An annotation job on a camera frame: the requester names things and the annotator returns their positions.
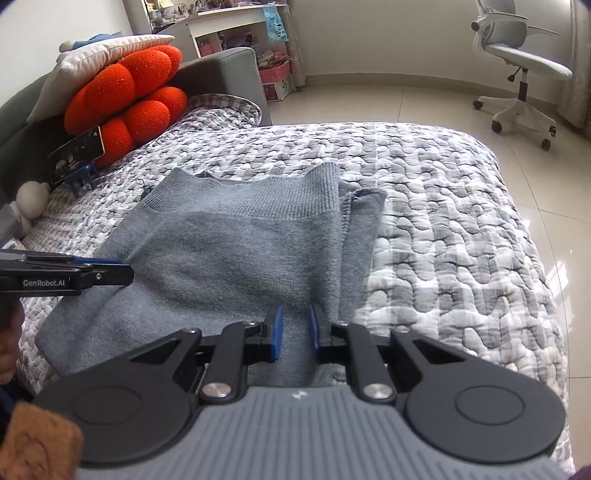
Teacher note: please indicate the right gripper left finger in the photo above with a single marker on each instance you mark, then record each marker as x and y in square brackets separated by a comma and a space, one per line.
[228, 356]

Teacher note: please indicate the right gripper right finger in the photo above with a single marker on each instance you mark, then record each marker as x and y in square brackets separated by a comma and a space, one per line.
[364, 356]

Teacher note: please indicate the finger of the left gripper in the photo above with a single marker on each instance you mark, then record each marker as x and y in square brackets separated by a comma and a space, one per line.
[94, 261]

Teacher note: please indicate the grey knit sweater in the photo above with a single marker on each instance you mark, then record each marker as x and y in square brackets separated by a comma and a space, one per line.
[207, 253]

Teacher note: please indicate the person left hand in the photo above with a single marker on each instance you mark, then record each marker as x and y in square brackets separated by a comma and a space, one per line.
[10, 351]

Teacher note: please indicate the white plush toy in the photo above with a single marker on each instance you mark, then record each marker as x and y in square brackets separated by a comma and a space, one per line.
[29, 204]

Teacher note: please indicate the blue phone stand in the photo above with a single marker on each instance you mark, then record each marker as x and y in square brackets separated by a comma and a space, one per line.
[82, 179]

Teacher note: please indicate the smartphone on stand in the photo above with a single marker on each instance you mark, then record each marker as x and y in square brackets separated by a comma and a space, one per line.
[84, 149]

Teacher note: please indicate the dark grey sofa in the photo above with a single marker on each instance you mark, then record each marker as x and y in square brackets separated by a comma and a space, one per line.
[25, 147]

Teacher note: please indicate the grey patterned quilt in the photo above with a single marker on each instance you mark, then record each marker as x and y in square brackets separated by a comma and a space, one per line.
[453, 284]

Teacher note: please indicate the orange pumpkin plush cushion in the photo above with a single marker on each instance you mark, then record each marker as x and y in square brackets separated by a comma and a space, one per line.
[131, 101]

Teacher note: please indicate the brown fuzzy sleeve cuff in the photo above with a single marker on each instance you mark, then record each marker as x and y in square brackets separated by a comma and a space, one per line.
[40, 444]

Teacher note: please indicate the white pillow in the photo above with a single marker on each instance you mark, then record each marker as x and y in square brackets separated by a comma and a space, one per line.
[76, 68]

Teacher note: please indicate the blue plush toy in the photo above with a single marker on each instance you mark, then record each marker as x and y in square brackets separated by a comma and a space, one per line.
[73, 45]

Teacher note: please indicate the white desk with shelves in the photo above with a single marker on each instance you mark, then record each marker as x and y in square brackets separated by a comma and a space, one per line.
[203, 28]

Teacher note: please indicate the pink storage basket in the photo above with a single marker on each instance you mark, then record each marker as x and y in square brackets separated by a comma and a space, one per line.
[276, 73]

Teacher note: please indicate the teal hanging bag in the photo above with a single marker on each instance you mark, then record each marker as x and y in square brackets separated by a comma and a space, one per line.
[275, 29]

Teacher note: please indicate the grey curtain right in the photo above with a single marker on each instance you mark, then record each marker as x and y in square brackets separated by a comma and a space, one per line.
[574, 106]

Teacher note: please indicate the grey office chair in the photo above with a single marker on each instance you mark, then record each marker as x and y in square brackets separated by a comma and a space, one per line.
[500, 32]

